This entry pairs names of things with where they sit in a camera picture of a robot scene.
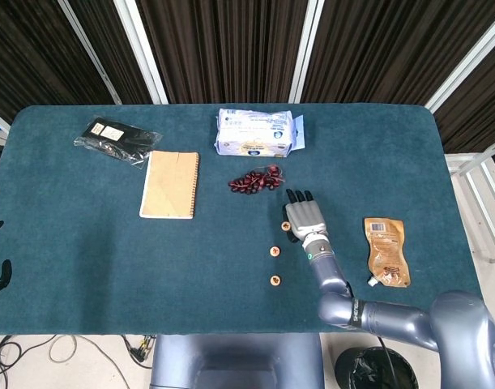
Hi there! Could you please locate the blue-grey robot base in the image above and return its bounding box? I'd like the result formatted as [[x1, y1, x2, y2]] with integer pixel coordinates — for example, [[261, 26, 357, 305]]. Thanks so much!
[[149, 332, 325, 389]]

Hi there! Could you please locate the grey floor cable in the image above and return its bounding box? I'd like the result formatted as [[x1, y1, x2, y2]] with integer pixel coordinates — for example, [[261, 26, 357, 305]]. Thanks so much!
[[48, 334, 130, 389]]

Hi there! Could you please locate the bunch of dark red grapes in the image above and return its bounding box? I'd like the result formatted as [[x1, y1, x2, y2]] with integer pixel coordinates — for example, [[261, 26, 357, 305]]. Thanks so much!
[[228, 163, 287, 195]]

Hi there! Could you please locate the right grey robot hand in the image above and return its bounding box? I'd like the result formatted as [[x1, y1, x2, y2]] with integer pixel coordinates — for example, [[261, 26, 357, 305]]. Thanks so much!
[[282, 188, 329, 246]]

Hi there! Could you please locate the teal table cloth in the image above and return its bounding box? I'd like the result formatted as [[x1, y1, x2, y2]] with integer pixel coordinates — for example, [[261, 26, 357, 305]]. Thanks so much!
[[0, 104, 487, 336]]

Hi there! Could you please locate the aluminium frame rack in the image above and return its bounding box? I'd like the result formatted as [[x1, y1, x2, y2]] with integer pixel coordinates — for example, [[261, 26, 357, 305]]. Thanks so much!
[[445, 135, 495, 264]]

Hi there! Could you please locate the white frame post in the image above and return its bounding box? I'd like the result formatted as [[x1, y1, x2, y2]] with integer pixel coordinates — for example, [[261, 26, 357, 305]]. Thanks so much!
[[113, 0, 169, 105], [425, 7, 495, 114], [57, 0, 123, 105], [289, 0, 326, 105]]

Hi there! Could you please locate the black item in plastic bag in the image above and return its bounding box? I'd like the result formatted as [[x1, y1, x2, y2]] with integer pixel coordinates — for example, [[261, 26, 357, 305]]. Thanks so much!
[[73, 116, 164, 170]]

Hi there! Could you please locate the brown spout pouch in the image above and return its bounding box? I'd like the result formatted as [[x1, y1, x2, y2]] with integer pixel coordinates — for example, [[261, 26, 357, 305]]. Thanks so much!
[[363, 217, 412, 289]]

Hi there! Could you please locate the black cable with plug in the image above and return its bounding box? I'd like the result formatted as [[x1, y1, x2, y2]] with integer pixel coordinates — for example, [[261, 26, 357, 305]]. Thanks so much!
[[121, 334, 157, 370]]

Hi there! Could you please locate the black trash bin with bag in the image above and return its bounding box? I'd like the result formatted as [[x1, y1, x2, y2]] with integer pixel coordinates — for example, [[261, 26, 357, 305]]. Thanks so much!
[[335, 346, 418, 389]]

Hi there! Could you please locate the white purple tissue pack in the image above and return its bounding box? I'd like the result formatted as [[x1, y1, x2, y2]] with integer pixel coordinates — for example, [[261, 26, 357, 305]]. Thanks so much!
[[213, 107, 305, 159]]

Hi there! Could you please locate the spiral-bound yellow notebook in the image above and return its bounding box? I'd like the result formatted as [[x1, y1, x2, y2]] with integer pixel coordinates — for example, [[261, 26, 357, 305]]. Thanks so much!
[[139, 150, 201, 220]]

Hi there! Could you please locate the black robot wrist cable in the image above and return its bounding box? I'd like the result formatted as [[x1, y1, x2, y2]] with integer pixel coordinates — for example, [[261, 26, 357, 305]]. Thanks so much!
[[376, 335, 398, 389]]

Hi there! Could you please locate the dark brown pleated curtain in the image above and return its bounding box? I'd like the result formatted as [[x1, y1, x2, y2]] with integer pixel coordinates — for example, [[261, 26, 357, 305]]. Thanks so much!
[[0, 0, 495, 155]]

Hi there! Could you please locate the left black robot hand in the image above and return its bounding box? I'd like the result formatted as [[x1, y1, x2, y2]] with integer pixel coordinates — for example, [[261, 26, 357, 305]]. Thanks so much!
[[0, 220, 12, 300]]

